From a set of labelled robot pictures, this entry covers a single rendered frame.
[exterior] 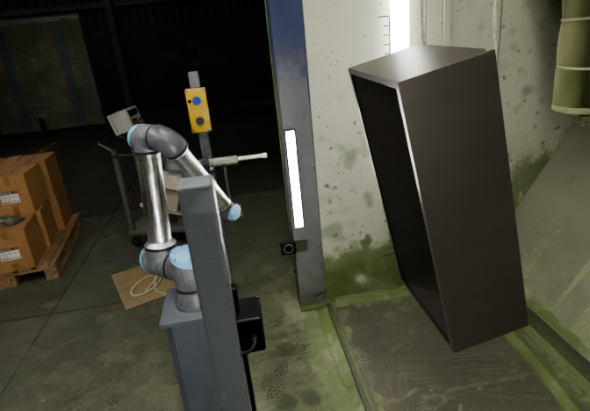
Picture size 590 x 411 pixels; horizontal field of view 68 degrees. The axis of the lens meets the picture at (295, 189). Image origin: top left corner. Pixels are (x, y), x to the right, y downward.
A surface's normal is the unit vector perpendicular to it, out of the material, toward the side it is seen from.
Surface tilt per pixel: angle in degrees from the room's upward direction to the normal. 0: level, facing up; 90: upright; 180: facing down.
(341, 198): 90
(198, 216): 90
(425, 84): 90
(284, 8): 90
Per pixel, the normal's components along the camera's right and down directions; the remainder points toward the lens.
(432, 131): 0.16, 0.33
